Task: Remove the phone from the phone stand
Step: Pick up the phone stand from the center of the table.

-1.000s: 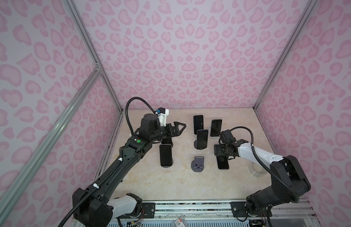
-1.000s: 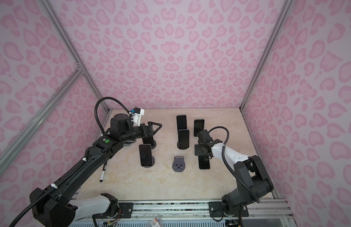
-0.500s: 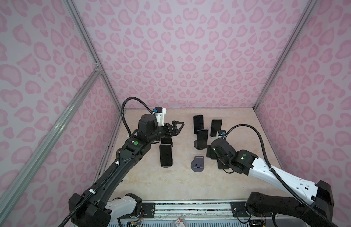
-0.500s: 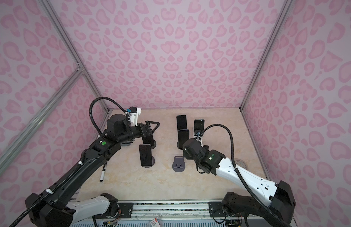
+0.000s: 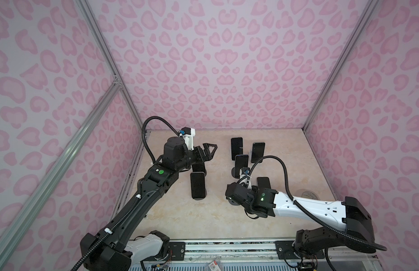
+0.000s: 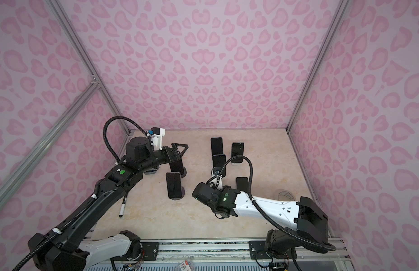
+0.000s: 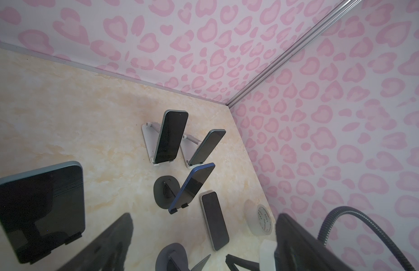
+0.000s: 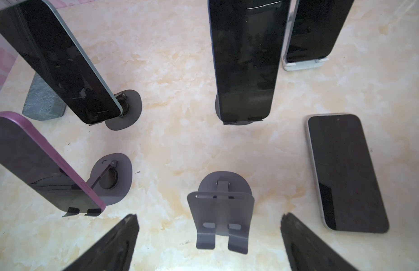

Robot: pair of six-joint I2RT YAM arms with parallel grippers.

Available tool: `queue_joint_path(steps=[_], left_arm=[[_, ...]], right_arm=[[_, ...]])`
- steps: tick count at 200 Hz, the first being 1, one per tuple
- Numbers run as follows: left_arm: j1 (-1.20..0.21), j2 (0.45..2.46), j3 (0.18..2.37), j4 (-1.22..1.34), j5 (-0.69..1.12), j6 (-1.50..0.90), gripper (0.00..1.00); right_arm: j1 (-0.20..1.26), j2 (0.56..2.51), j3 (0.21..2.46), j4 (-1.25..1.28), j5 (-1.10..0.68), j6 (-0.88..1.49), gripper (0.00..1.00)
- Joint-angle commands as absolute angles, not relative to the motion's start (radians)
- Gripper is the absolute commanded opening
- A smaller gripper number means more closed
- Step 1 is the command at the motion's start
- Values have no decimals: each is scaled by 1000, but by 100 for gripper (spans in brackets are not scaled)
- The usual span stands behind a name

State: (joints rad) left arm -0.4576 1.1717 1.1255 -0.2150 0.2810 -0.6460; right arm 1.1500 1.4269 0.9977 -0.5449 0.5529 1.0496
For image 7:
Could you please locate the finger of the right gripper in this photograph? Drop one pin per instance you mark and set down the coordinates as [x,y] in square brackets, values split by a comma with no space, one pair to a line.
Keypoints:
[234,262]

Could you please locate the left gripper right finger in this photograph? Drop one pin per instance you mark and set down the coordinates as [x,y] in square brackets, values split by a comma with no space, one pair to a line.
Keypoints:
[298,250]

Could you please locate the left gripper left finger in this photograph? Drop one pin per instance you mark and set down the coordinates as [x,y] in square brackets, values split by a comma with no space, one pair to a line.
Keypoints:
[108,251]

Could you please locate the grey edged phone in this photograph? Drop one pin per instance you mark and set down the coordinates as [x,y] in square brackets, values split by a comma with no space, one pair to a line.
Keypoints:
[214,220]

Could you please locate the blue edged phone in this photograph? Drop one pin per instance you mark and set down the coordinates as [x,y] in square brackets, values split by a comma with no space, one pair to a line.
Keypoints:
[190,188]

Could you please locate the phone green edge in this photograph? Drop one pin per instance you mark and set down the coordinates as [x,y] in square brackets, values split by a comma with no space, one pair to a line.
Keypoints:
[43,209]

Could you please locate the grey stand of blue phone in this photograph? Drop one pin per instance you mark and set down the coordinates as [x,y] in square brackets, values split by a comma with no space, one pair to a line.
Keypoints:
[165,190]

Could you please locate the phone back right white stand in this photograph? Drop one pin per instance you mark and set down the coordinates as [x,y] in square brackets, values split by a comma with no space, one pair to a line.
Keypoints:
[207,146]

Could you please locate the phone white stand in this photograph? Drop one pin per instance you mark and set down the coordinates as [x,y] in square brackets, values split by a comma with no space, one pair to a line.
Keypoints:
[170,135]
[207,146]

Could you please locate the phone back centre white stand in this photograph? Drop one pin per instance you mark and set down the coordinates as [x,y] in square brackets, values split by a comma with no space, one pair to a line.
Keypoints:
[170,135]

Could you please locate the clear tape roll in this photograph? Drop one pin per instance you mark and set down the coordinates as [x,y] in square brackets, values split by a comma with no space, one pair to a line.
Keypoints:
[258,219]

